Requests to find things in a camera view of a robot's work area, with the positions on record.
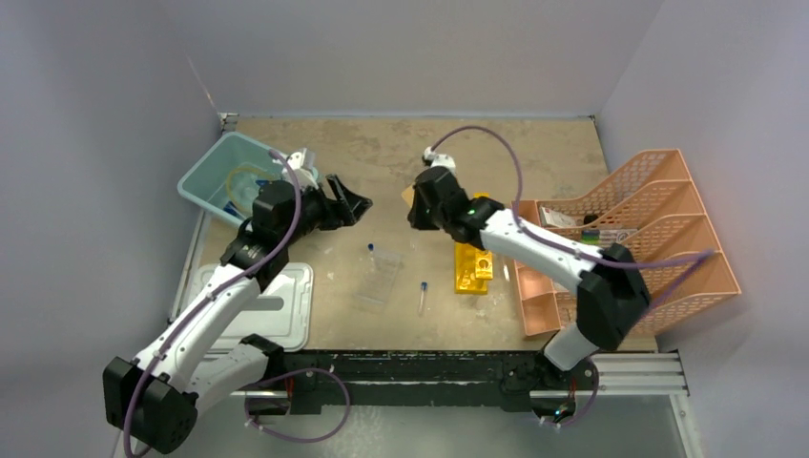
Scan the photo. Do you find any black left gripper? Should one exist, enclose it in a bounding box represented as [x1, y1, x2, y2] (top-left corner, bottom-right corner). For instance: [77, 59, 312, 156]
[280, 175, 369, 248]

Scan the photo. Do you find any teal plastic bin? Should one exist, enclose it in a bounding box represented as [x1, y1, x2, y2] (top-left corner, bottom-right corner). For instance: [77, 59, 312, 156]
[177, 132, 318, 227]

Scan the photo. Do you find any blue capped test tube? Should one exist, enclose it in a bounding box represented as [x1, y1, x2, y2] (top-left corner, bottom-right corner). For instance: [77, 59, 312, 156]
[367, 243, 376, 270]
[417, 281, 428, 317]

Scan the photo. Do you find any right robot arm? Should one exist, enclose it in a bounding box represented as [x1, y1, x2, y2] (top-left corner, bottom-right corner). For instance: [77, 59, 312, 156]
[407, 166, 652, 388]

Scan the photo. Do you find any white plastic bin lid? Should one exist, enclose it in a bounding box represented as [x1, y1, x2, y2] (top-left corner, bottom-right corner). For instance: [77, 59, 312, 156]
[177, 262, 314, 354]

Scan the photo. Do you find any orange plastic file organizer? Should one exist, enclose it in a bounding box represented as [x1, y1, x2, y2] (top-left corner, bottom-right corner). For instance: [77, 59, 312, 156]
[518, 150, 741, 337]

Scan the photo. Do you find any yellow rubber tube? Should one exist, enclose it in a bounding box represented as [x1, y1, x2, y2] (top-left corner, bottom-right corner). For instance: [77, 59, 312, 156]
[225, 165, 277, 216]

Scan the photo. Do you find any tan spiral notebook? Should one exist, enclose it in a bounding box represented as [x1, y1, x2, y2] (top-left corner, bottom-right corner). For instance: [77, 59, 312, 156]
[402, 187, 414, 207]

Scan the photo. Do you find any aluminium rail frame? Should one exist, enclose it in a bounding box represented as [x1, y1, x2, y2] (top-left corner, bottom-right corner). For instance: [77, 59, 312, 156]
[112, 112, 706, 458]

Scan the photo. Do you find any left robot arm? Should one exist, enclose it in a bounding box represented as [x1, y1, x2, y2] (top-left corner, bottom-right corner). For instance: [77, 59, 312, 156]
[102, 175, 373, 454]

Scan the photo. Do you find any yellow test tube rack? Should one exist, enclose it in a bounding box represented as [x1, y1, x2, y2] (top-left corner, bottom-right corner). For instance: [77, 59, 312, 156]
[453, 193, 494, 297]

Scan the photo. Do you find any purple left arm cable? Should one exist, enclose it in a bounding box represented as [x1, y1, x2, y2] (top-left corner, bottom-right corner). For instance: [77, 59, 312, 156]
[122, 149, 352, 458]

